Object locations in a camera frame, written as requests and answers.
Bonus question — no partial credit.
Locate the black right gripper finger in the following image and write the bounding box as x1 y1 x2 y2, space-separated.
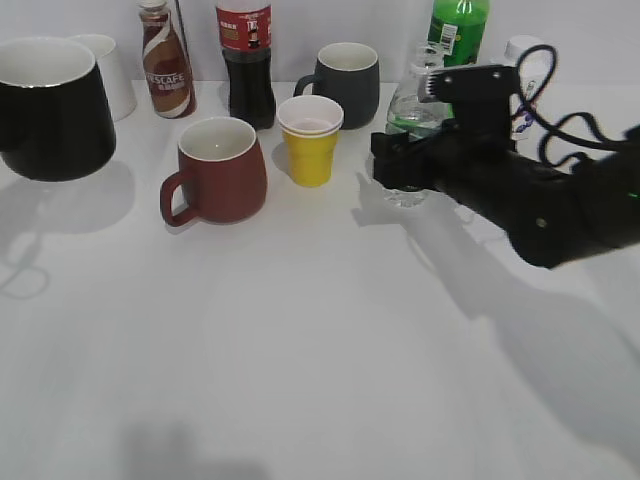
370 132 447 191
428 64 517 150

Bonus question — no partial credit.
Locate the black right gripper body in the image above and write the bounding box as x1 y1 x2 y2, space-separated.
429 134 639 269

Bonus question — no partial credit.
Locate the clear water bottle green label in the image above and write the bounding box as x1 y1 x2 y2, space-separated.
379 44 451 209

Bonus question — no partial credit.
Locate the black ceramic mug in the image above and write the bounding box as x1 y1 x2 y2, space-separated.
1 37 116 182

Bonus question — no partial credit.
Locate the dark grey ceramic mug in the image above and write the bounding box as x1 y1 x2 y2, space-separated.
293 42 380 130

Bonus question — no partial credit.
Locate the red ceramic mug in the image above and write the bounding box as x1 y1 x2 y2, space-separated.
159 117 268 228

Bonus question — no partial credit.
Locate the white ceramic mug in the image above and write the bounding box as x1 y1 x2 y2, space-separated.
70 34 137 122

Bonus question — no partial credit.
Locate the green soda bottle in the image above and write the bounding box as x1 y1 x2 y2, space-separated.
427 0 490 67

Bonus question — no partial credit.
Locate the yellow paper cup stack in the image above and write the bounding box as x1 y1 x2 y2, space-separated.
276 95 344 187

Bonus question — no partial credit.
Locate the dark cola bottle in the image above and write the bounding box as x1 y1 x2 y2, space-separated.
215 1 276 130

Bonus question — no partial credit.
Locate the brown Nescafe coffee bottle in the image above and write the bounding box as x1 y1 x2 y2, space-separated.
137 1 197 119

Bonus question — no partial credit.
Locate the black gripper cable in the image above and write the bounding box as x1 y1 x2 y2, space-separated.
514 44 640 174

